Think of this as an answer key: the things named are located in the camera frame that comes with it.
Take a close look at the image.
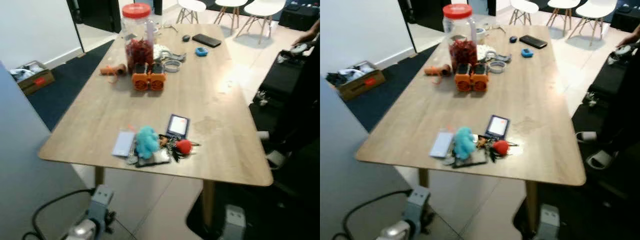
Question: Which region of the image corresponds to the teal plush keychain toy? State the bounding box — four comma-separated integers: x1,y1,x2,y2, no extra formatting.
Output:
452,126,477,161
134,125,160,160

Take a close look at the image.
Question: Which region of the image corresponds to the metal key bunch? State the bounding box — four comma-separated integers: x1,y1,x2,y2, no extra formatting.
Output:
475,134,519,164
158,134,201,164

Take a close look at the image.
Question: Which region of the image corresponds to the person's hand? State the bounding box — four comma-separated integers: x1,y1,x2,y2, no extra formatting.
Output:
616,33,640,49
292,31,317,46

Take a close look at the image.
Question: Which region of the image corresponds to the black flat wallet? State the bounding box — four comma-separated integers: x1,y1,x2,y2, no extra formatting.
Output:
134,149,172,168
451,150,489,169

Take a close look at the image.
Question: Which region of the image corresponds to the white card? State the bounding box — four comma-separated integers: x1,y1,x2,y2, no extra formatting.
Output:
429,131,455,159
111,131,136,158

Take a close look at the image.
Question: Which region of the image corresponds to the dark blue carpet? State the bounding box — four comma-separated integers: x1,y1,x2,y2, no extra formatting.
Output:
25,39,117,132
345,43,442,134

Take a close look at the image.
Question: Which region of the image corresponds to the open cardboard box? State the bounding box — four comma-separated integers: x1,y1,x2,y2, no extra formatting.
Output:
326,61,387,101
9,60,56,96

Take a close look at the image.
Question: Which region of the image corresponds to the light wooden table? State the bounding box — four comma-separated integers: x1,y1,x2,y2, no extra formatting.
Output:
38,23,274,229
355,23,587,234

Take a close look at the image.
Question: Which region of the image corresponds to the clear jar with red lid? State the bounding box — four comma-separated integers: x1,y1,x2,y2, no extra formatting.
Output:
121,3,155,74
442,4,475,72

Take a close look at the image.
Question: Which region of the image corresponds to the black equipment case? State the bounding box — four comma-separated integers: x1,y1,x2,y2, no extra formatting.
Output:
587,46,640,108
259,46,321,109

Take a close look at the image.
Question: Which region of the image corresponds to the black door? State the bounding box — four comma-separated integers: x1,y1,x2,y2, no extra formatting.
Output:
397,0,447,32
66,0,122,34

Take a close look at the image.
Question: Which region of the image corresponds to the white chair with wooden legs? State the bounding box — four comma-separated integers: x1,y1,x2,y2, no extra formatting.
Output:
508,0,540,26
545,0,581,29
567,0,619,41
234,0,287,45
175,0,207,25
213,0,249,26

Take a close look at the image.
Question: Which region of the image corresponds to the black low cabinet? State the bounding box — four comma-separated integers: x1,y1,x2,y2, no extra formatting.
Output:
610,2,640,34
278,1,321,32

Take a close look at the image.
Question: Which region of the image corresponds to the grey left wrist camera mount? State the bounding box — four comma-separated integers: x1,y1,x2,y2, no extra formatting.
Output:
403,185,431,227
89,184,115,224

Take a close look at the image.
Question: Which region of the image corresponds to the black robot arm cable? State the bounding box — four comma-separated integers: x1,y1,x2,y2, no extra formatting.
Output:
332,189,409,240
22,188,97,240

